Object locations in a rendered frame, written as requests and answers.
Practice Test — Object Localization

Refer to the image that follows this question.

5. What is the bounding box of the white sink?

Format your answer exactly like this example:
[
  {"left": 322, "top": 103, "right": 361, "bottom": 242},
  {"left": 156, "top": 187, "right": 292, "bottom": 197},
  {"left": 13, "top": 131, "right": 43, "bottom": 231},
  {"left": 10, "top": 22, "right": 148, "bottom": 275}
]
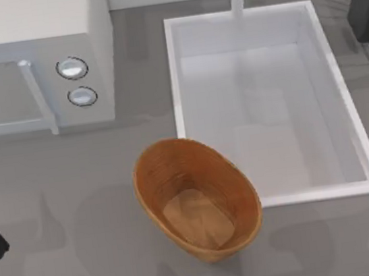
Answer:
[{"left": 161, "top": 0, "right": 369, "bottom": 219}]

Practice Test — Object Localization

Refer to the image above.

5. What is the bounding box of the large microwave knob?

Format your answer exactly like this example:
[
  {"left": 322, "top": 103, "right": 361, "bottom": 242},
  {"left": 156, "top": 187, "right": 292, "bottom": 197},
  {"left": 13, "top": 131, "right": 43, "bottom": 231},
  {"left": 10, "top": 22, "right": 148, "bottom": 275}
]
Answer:
[{"left": 54, "top": 53, "right": 90, "bottom": 83}]

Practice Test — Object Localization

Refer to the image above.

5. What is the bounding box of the brown wooden basket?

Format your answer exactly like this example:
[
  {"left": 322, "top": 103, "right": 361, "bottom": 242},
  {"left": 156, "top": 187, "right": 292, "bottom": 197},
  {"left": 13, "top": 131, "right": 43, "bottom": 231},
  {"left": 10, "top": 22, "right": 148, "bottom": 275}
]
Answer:
[{"left": 127, "top": 127, "right": 269, "bottom": 273}]

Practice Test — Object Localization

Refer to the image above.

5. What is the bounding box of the pale microwave oven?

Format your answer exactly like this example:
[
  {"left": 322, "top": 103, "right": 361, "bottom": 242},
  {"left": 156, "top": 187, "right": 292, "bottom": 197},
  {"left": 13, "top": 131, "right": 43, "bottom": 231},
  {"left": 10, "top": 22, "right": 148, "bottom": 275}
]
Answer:
[{"left": 0, "top": 0, "right": 126, "bottom": 143}]

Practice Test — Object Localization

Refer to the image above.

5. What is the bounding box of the microwave door handle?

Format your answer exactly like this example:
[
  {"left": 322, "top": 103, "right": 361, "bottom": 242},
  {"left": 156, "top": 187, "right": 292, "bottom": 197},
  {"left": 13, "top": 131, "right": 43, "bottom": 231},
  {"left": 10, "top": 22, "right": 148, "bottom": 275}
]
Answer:
[{"left": 16, "top": 56, "right": 60, "bottom": 139}]

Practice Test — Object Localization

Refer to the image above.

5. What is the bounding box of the small microwave knob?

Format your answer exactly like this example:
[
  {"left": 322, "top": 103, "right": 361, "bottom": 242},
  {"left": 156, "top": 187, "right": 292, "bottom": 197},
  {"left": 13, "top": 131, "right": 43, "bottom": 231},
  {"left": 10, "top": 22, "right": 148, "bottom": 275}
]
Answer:
[{"left": 65, "top": 84, "right": 100, "bottom": 109}]

